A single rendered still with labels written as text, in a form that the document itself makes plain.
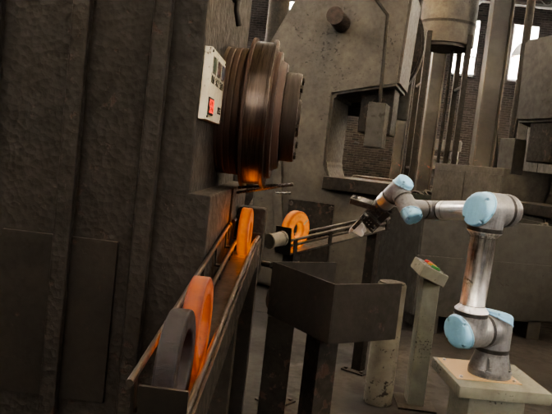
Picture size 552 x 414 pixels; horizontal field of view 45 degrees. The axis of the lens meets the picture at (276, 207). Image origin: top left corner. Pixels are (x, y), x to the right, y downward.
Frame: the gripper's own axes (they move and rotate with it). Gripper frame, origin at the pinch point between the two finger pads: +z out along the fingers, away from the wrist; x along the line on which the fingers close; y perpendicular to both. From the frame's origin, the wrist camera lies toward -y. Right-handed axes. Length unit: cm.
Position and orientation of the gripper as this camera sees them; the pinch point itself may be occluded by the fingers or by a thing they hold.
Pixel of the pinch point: (349, 230)
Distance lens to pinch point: 281.0
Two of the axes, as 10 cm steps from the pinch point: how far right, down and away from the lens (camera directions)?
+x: 4.3, -3.9, 8.1
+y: 7.3, 6.8, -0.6
